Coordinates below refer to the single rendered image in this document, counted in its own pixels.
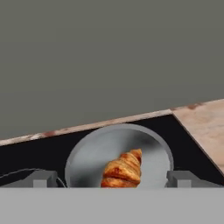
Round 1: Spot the grey round pan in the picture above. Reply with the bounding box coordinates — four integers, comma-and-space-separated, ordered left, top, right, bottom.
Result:
64, 122, 175, 188

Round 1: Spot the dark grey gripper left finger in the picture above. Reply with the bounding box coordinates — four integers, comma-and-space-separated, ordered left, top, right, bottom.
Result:
2, 170, 59, 188

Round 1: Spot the black hob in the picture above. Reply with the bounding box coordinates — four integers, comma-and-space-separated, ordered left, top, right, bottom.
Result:
0, 114, 224, 188

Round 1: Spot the golden brown croissant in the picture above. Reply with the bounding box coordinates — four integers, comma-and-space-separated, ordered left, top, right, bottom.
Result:
100, 148, 144, 188

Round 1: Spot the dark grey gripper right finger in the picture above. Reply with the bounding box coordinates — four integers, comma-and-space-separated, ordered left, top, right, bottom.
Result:
166, 170, 223, 188

